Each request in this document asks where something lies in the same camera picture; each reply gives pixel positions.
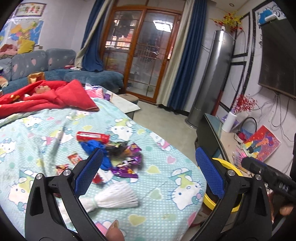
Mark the wall map poster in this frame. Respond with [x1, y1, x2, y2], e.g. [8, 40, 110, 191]
[1, 18, 44, 47]

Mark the red white candy wrapper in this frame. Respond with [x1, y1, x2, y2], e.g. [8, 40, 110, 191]
[92, 168, 113, 185]

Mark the yellow flower decoration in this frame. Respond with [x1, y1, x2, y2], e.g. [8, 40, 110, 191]
[211, 11, 243, 33]

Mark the white foam fruit net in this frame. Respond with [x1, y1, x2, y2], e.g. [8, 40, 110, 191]
[78, 182, 139, 213]

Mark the blue plastic glove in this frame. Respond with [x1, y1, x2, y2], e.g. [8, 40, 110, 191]
[79, 139, 113, 171]

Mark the Hello Kitty bed sheet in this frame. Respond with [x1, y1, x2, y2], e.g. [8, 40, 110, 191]
[1, 93, 206, 240]

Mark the silver tower air conditioner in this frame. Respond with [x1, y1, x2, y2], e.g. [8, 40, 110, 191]
[185, 30, 234, 128]

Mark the red strawberry snack wrapper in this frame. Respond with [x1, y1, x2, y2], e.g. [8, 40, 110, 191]
[67, 153, 83, 165]

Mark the blue curtain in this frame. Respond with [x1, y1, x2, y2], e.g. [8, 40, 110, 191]
[167, 0, 207, 110]
[81, 1, 106, 72]

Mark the golden gift bag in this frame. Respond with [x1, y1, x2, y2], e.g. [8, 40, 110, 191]
[27, 72, 45, 84]

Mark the red berry branch decoration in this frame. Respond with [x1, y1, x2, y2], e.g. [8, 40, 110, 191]
[232, 94, 257, 114]

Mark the right hand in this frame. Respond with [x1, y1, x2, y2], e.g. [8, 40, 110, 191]
[268, 191, 294, 224]

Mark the small white coffee table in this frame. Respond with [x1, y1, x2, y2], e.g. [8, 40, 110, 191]
[106, 90, 140, 119]

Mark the blue left curtain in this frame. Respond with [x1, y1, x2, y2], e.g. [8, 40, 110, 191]
[81, 1, 106, 72]

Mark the left hand thumb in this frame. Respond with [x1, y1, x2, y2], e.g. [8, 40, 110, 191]
[105, 220, 125, 241]

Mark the yellow rim trash bin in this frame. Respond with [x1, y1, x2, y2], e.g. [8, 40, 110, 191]
[203, 158, 243, 210]

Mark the purple snack wrapper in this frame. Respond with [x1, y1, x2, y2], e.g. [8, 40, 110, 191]
[110, 143, 143, 179]

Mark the white paper towel roll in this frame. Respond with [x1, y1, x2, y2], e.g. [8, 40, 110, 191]
[222, 111, 237, 133]

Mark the blue right curtain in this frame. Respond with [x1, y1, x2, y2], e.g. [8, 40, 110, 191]
[167, 0, 207, 110]

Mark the blue gray sofa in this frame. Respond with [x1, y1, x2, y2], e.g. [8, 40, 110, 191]
[1, 48, 123, 94]

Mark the yellow pillow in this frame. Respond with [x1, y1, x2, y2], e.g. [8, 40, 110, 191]
[18, 39, 35, 54]

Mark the red blanket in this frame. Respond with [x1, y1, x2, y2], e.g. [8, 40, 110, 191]
[1, 79, 99, 118]

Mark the green black snack packet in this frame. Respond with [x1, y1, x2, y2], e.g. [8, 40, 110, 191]
[105, 141, 128, 159]

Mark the red cylindrical snack can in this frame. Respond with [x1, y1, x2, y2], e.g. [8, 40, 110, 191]
[76, 132, 110, 144]

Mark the wooden glass sliding door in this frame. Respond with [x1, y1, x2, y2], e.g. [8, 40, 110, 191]
[100, 3, 182, 103]

